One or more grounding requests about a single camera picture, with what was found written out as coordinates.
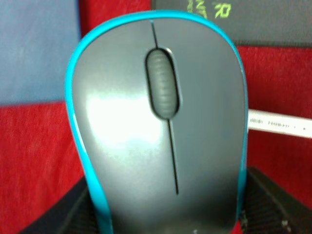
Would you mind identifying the black green Razer mousepad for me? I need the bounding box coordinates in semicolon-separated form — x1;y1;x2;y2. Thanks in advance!
151;0;312;47

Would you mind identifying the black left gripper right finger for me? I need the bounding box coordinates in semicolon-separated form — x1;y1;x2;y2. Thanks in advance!
240;167;312;234

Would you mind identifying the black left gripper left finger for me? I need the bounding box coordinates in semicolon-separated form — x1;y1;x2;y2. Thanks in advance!
21;179;98;234

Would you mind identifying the red table cloth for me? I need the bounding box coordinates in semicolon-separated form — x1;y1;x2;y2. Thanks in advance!
0;0;312;234

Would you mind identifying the white pen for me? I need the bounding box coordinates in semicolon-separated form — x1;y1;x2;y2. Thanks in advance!
248;109;312;138

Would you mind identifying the grey teal computer mouse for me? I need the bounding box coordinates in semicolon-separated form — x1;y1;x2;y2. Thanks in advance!
65;10;248;234

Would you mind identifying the blue hardcover notebook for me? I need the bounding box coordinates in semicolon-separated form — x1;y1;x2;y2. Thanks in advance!
0;0;81;105

